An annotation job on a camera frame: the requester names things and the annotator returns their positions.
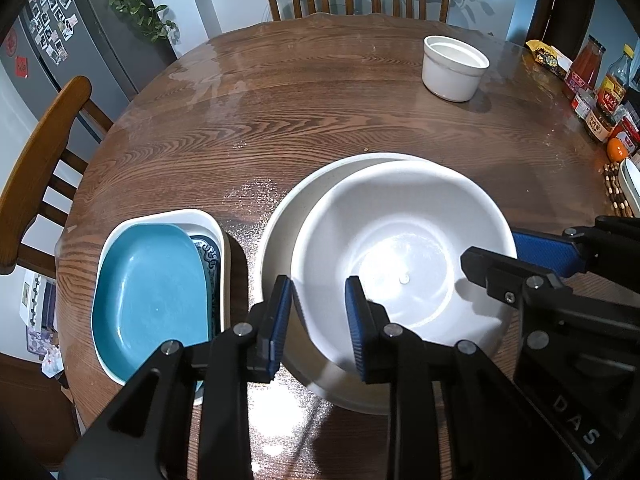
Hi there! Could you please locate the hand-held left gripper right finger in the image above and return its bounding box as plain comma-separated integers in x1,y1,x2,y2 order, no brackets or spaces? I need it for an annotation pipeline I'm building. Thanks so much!
345,276,583,480

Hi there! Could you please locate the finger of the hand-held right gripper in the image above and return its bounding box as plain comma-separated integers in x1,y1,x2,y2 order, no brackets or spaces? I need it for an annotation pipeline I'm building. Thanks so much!
460,246,640,356
512,215,640,278

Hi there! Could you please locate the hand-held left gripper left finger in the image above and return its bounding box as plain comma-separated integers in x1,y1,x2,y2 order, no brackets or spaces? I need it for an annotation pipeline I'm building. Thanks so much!
57,275,293,480

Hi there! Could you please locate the large cream bowl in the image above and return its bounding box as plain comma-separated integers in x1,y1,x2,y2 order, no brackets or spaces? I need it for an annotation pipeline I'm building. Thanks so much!
256,152,451,416

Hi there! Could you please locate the square patterned white plate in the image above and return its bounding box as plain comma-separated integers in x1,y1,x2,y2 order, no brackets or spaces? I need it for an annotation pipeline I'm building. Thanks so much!
91,208,231,406

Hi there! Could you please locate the blue oval plate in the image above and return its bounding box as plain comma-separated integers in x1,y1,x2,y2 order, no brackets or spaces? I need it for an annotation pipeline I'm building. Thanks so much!
91,223,211,393

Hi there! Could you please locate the wooden bead trivet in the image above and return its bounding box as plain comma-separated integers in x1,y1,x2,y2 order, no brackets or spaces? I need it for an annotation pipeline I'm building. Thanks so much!
602,160,633,218

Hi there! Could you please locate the white rectangular dish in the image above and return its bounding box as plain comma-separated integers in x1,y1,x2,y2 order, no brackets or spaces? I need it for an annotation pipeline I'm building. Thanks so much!
617,157,640,218

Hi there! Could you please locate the orange fruit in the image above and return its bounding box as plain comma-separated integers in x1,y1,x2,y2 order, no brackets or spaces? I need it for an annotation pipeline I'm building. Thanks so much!
606,137,630,163

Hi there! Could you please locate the brown sauce jar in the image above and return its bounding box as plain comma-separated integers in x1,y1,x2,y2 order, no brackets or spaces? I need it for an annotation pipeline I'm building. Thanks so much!
582,107,617,143

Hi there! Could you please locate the red lidded jar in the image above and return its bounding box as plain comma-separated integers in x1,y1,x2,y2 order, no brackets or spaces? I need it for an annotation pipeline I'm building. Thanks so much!
615,115,640,156

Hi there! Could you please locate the small white lidded jar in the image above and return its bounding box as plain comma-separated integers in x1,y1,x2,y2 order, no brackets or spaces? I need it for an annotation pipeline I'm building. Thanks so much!
571,87,598,120

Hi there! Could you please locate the yellow capped sauce bottle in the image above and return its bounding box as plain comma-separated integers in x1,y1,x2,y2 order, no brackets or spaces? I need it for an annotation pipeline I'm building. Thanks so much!
595,44,635,113

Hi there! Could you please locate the red sauce bottle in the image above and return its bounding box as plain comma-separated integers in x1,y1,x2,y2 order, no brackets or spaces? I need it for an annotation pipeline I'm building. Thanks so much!
562,35,607,101

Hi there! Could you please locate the small white ramekin bowl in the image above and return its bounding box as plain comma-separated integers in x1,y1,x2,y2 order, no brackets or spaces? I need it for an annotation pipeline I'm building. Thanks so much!
421,35,490,103

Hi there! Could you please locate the yellow snack packet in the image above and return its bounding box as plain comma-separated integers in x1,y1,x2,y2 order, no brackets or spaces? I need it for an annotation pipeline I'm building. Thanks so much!
525,40,573,78

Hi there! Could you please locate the dark wooden door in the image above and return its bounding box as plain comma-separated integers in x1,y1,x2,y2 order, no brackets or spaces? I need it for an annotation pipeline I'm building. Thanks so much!
525,0,601,56

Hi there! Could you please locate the brown wooden cabinet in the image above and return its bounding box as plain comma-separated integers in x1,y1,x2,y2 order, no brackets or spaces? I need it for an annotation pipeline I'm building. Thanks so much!
0,352,81,461

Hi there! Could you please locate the grey refrigerator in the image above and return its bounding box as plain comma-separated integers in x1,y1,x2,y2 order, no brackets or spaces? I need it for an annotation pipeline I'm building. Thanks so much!
0,0,176,161

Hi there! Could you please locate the group of fridge photos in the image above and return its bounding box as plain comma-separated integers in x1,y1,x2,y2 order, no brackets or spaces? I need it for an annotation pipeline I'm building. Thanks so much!
27,0,81,66

